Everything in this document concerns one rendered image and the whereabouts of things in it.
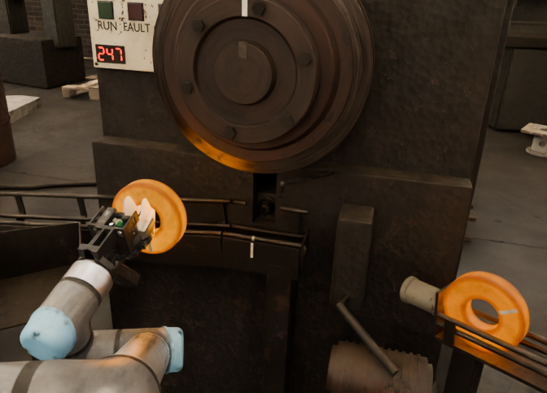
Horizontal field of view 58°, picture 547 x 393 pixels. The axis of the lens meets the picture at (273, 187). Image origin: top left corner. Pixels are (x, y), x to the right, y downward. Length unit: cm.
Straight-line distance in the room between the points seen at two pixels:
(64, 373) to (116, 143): 92
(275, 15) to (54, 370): 68
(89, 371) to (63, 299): 33
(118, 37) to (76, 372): 96
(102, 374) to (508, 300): 73
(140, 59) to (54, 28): 514
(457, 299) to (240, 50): 64
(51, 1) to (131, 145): 511
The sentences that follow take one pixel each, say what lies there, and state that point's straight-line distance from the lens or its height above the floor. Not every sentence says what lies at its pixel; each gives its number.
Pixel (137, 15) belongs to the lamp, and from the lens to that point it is 128.
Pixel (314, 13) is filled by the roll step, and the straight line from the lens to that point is 97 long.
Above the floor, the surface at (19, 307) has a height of 60.
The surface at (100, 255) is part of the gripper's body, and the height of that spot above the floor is 85.
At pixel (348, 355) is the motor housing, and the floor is 53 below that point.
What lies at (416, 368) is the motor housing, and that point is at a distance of 116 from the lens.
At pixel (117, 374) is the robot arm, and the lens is 53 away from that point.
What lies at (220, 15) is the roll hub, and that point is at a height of 122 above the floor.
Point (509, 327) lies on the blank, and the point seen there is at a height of 71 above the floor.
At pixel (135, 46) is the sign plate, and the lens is 130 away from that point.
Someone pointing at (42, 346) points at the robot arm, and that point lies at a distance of 82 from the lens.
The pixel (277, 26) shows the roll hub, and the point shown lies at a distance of 94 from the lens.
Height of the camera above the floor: 128
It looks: 23 degrees down
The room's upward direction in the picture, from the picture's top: 2 degrees clockwise
